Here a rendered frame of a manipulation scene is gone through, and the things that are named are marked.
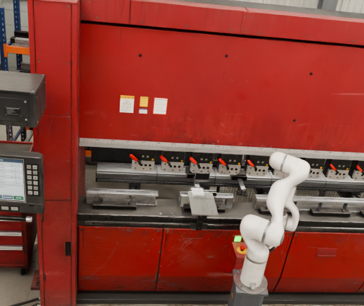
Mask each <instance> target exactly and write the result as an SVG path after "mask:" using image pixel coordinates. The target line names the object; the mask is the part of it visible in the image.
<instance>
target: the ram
mask: <svg viewBox="0 0 364 306"><path fill-rule="evenodd" d="M121 95H127V96H134V110H133V113H129V112H120V96H121ZM140 97H148V107H142V106H140ZM154 98H167V99H168V102H167V113H166V115H163V114H153V107H154ZM140 108H141V109H147V114H140V113H139V109H140ZM80 138H94V139H107V140H129V141H151V142H163V143H185V144H197V145H220V146H242V147H254V148H276V149H299V150H310V151H333V152H355V153H364V46H361V45H353V44H340V43H333V42H319V41H306V40H299V39H286V38H273V37H265V36H252V35H239V34H231V33H218V32H205V31H197V30H184V29H171V28H163V27H150V26H143V25H129V24H116V23H109V22H96V21H82V20H81V29H80ZM79 146H89V147H101V148H125V149H148V150H161V151H184V152H208V153H220V154H244V155H267V156H271V155H272V154H273V153H274V152H256V151H233V150H221V149H198V148H175V147H163V146H140V145H128V144H105V143H82V142H80V144H79Z"/></svg>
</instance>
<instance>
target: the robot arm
mask: <svg viewBox="0 0 364 306"><path fill-rule="evenodd" d="M269 165H270V166H271V167H272V168H273V169H276V170H277V171H281V172H284V175H283V179H281V180H278V181H276V182H275V183H274V184H273V185H272V186H271V188H270V191H269V193H268V196H267V201H266V203H267V207H268V209H269V211H270V213H271V214H272V218H271V221H269V220H266V219H264V218H261V217H258V216H255V215H251V214H249V215H246V216H245V217H244V218H242V220H241V224H240V232H241V235H242V238H243V239H244V241H245V243H246V245H247V251H246V256H245V259H244V264H243V267H242V269H240V270H238V271H237V272H236V273H235V275H234V278H233V280H234V283H235V285H236V286H237V287H238V288H239V289H240V290H241V291H243V292H245V293H248V294H260V293H262V292H264V291H265V290H266V288H267V279H266V278H265V277H264V271H265V268H266V264H267V260H268V257H269V253H271V251H274V249H275V248H276V247H277V246H279V245H281V244H282V242H283V240H284V230H287V231H295V230H296V228H297V225H298V221H299V217H300V215H299V212H298V208H297V207H296V205H295V204H294V202H293V200H292V199H293V197H294V194H295V190H296V187H297V185H298V184H299V183H301V182H303V181H305V180H306V179H307V178H308V177H309V175H310V172H311V167H310V165H309V163H308V162H306V161H304V160H302V159H300V158H296V157H293V156H291V155H287V154H285V153H282V152H274V153H273V154H272V155H271V156H270V158H269ZM284 207H286V208H287V209H289V210H290V212H291V213H292V217H291V218H288V217H287V212H285V210H284ZM265 244H266V245H267V246H266V245H265Z"/></svg>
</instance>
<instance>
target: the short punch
mask: <svg viewBox="0 0 364 306"><path fill-rule="evenodd" d="M209 176H210V173H209V174H197V173H195V177H194V181H195V182H208V181H209Z"/></svg>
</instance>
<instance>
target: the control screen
mask: <svg viewBox="0 0 364 306"><path fill-rule="evenodd" d="M0 199H3V200H20V201H25V197H24V176H23V165H22V160H14V159H4V158H0Z"/></svg>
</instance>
